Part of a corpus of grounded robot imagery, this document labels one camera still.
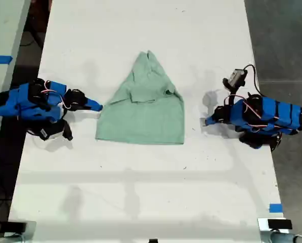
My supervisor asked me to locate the pale side table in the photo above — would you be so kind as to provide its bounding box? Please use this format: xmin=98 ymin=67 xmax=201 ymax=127
xmin=0 ymin=0 xmax=32 ymax=165

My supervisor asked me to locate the black camera box with label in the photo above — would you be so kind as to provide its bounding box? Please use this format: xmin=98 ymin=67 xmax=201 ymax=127
xmin=36 ymin=123 xmax=65 ymax=142

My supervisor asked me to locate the short black camera stalk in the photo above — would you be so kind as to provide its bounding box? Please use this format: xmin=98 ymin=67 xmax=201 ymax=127
xmin=227 ymin=86 xmax=240 ymax=106
xmin=61 ymin=118 xmax=74 ymax=141

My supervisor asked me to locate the black grey camera box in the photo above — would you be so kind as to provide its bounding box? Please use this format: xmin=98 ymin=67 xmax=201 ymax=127
xmin=222 ymin=68 xmax=248 ymax=90

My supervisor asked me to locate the short blue tape strip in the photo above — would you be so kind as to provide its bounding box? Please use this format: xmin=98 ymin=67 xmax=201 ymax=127
xmin=269 ymin=203 xmax=284 ymax=214

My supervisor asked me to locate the pale green T-shirt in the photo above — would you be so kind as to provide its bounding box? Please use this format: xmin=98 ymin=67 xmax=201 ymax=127
xmin=95 ymin=50 xmax=186 ymax=146

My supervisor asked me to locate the black camera cable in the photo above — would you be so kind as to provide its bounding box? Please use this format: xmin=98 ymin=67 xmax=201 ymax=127
xmin=242 ymin=64 xmax=262 ymax=97

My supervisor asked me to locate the metal table bracket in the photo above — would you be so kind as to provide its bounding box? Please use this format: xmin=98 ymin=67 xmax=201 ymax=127
xmin=4 ymin=220 xmax=37 ymax=236
xmin=257 ymin=217 xmax=297 ymax=232

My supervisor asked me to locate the thin black floor cable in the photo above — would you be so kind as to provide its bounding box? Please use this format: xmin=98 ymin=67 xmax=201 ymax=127
xmin=19 ymin=25 xmax=45 ymax=50

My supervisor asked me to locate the black clamp block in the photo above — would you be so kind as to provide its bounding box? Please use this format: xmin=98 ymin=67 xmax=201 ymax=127
xmin=267 ymin=219 xmax=293 ymax=230
xmin=7 ymin=221 xmax=27 ymax=232

